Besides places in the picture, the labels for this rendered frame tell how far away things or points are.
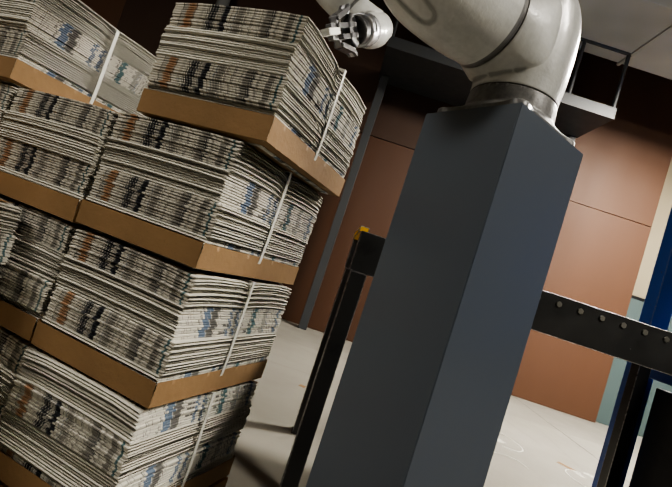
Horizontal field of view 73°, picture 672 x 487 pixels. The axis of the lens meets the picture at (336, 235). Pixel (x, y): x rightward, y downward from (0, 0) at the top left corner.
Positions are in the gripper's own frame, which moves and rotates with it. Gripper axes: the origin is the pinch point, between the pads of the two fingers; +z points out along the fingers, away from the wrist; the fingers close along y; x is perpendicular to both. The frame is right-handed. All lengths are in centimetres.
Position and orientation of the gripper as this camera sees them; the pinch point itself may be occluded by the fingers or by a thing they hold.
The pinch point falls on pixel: (329, 32)
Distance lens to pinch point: 117.0
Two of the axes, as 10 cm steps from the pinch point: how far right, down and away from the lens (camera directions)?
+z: -3.8, 4.0, -8.4
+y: 2.0, 9.2, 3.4
